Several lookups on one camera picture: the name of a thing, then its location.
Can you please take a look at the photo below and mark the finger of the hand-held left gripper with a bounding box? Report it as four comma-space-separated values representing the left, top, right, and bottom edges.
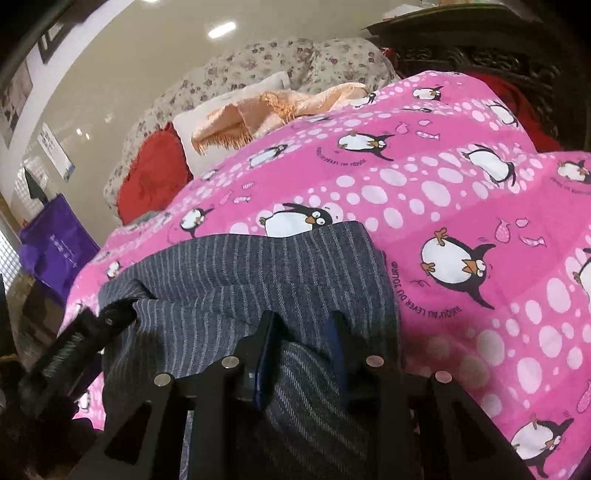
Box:
28, 301, 138, 409

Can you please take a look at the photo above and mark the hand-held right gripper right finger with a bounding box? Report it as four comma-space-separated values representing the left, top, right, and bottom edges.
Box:
323, 311, 539, 480

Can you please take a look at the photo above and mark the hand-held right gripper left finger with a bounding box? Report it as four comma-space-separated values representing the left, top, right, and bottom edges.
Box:
69, 310, 278, 480

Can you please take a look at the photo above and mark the grey striped garment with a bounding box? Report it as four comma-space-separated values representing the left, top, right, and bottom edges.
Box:
98, 220, 402, 480

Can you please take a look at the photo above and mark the purple bag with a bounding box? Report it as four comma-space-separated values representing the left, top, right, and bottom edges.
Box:
18, 193, 101, 305

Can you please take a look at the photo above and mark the pink penguin print blanket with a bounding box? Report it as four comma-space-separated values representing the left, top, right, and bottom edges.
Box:
58, 69, 591, 480

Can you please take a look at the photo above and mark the red pillow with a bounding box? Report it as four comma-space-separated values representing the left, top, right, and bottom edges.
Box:
117, 122, 195, 227

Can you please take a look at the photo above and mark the peach fringed cloth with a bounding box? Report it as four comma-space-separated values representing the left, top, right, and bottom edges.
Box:
191, 82, 370, 155

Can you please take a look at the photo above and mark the white pillow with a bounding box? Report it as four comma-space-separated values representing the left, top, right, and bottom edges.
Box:
172, 71, 291, 174

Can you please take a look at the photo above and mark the floral bedding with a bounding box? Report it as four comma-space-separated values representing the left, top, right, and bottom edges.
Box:
102, 37, 398, 217

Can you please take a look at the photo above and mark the red cloth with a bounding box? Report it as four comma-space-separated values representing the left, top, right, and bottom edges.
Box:
466, 71, 564, 153

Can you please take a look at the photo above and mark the dark carved wooden cabinet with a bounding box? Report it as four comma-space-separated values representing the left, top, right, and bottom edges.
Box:
365, 4, 591, 153

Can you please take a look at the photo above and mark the blue and white wall notice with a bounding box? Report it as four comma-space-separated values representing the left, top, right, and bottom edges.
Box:
39, 122, 77, 181

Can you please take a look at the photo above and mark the wall poster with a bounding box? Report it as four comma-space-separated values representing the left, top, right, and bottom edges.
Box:
0, 60, 35, 148

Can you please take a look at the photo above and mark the framed wall picture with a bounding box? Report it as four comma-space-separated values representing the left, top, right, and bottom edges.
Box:
37, 21, 70, 65

